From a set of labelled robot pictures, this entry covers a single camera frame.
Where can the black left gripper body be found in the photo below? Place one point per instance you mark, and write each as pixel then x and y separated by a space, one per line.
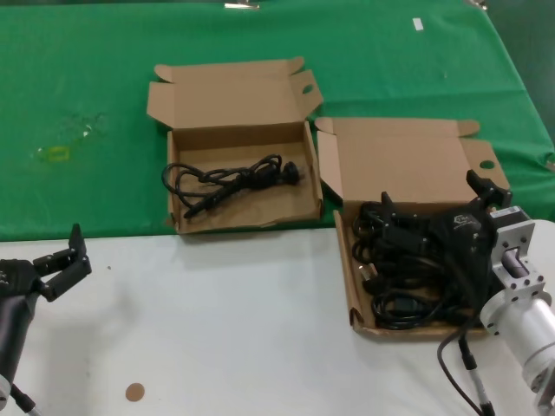
pixel 15 303

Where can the cardboard box with round hole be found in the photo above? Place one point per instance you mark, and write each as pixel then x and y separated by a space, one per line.
pixel 399 160

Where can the small metal clip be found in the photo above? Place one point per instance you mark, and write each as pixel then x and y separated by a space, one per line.
pixel 479 2

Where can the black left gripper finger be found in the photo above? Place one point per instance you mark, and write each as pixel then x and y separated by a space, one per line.
pixel 78 249
pixel 69 279

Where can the white tape strip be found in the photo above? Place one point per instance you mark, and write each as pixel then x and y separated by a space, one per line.
pixel 418 24

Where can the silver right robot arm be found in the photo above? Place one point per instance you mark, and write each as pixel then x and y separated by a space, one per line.
pixel 529 316

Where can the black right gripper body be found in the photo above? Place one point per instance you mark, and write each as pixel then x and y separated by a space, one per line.
pixel 467 245

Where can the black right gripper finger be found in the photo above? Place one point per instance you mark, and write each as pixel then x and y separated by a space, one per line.
pixel 406 237
pixel 495 198

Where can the brown cardboard disc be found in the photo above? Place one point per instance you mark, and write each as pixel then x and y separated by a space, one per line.
pixel 134 392

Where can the clear tape scrap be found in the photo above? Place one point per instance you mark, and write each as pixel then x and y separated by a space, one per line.
pixel 86 131

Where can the green table cloth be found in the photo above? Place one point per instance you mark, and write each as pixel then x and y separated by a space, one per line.
pixel 86 65

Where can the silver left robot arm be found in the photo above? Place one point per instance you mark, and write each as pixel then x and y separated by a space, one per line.
pixel 3 388

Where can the brown clamp at cloth edge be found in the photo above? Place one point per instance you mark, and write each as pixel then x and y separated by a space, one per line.
pixel 551 165

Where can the cardboard box with oval hole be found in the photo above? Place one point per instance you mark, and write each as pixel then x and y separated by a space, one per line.
pixel 243 108

